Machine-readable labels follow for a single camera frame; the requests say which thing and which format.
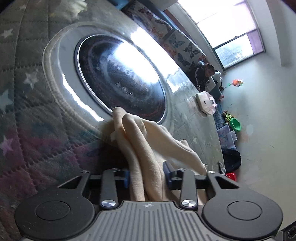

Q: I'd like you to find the left butterfly print cushion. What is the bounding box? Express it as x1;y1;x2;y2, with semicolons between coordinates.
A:
123;1;173;42

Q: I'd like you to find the butterfly print cushion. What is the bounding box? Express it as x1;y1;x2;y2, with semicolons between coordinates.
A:
162;30;206;73
123;1;173;42

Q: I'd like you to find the grey knitted garment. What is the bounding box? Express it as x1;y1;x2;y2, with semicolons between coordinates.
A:
217;161;226;176

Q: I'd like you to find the white plush toy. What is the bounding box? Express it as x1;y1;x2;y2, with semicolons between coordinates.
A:
212;71;223;87

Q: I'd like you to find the green plastic bowl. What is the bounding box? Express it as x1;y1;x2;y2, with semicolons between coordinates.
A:
229;118;241;132

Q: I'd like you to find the white tissue box on table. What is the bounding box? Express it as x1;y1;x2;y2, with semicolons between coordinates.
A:
196;91;217;115

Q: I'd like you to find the red plastic stool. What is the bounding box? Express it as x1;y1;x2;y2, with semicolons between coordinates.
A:
226;173;237;182

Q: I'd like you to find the clear plastic storage box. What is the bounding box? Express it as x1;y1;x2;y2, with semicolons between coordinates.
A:
217;125;237;150

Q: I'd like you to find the child in dark jacket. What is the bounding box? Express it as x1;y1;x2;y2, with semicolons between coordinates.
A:
189;63;215;92

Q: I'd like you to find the blue sofa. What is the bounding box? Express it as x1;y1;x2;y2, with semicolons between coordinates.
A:
116;0;230;121

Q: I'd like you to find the colourful pinwheel toy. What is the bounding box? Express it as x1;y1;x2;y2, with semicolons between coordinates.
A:
223;79;244;90

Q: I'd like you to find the black bag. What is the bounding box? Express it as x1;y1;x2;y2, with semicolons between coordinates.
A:
222;149;242;173

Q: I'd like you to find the black round induction cooktop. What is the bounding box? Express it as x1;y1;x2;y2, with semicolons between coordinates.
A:
74;34;167;123

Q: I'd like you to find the cream sweater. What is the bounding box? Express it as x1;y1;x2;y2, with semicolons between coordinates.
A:
112;107;207;202

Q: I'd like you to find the window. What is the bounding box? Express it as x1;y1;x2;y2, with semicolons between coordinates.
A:
178;0;265;70

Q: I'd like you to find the right butterfly print cushion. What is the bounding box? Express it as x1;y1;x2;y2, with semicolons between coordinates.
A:
162;30;206;73

